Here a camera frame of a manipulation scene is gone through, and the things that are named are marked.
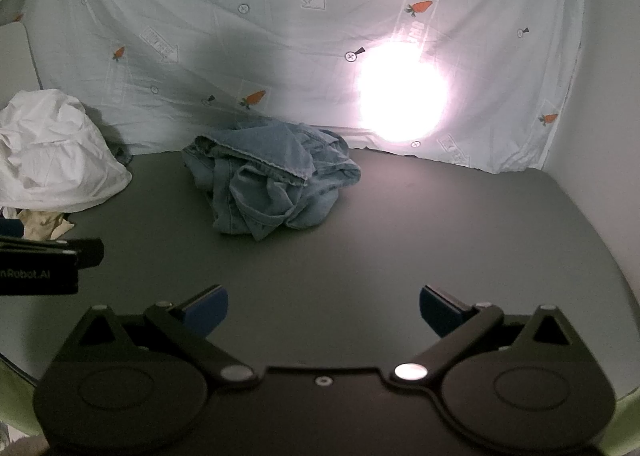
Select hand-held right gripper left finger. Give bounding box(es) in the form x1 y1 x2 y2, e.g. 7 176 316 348
64 285 257 385

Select light green cloth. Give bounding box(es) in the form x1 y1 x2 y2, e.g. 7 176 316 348
0 355 48 456

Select blue denim garment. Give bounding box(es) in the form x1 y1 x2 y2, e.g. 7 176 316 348
181 119 362 242

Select cream crumpled cloth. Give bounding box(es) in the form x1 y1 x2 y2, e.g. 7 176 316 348
0 207 76 241

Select carrot print light sheet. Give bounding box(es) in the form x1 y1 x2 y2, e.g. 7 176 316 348
0 0 597 175

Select white crumpled garment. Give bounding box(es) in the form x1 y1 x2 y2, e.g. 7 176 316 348
0 89 134 215

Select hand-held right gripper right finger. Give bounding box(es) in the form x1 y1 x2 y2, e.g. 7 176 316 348
391 285 587 385

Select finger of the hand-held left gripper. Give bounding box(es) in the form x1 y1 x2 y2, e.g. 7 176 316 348
0 236 106 268

